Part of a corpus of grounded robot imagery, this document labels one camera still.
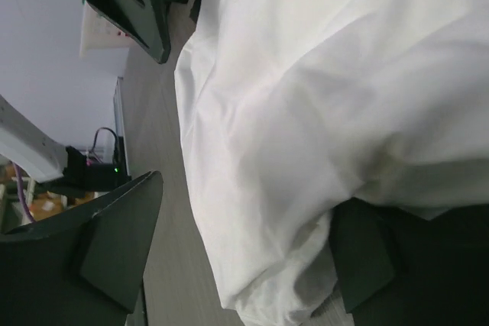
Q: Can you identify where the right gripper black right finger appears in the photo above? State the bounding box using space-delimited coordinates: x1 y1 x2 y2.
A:
329 199 488 326

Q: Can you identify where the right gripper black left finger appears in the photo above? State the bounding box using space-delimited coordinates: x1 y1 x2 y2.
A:
1 171 163 325

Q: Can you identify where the white printed t shirt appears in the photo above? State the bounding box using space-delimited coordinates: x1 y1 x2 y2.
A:
175 0 488 325

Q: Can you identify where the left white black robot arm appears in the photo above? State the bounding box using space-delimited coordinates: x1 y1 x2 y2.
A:
1 0 189 197

